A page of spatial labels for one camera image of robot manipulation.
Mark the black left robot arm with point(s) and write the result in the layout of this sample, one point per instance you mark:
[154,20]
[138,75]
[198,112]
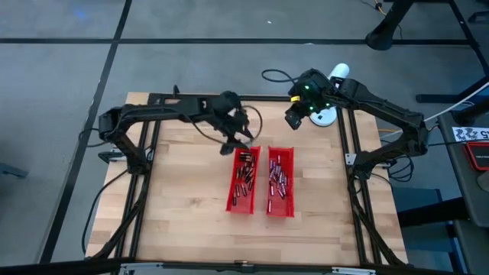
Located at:
[153,110]

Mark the red plastic bin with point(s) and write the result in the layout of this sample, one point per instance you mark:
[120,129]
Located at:
[230,206]
[289,208]

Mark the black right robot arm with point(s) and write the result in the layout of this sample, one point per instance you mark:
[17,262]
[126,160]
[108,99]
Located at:
[382,107]

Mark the silver metal bracket plate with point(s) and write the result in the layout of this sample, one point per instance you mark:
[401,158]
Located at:
[350,159]
[150,154]

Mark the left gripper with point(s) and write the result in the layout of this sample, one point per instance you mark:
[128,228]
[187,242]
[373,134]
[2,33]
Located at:
[229,112]

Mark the white printed paper sheet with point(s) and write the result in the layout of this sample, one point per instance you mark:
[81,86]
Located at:
[470,133]

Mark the red black device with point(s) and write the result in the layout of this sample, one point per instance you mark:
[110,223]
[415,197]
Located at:
[479,156]

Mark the black aluminium table frame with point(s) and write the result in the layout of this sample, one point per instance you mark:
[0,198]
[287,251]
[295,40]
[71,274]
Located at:
[305,244]

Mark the white desk lamp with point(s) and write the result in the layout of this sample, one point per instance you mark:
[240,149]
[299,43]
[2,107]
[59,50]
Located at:
[339,70]

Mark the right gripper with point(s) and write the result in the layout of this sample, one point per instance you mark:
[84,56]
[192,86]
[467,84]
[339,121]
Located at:
[311,93]

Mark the black desk frame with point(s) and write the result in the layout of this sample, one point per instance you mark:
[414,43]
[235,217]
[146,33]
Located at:
[439,98]

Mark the grey chair foot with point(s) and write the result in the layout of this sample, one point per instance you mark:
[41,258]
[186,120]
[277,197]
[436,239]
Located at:
[13,170]

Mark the silver metal bar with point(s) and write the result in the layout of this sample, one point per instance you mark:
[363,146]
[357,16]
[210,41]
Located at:
[141,266]
[353,271]

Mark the dark grey desk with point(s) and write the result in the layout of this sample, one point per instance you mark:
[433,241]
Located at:
[458,183]

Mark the black stand foot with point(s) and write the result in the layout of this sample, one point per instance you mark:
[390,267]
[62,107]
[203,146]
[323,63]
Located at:
[382,36]

